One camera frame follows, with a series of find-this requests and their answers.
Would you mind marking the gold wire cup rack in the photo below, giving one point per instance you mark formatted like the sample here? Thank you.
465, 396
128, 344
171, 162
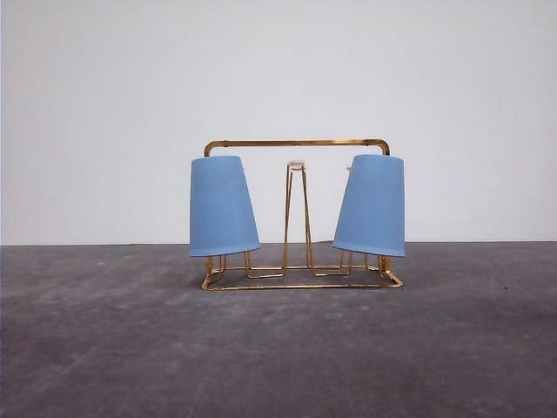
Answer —
299, 268

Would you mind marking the blue cup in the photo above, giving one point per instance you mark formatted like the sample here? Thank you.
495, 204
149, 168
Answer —
372, 215
222, 218

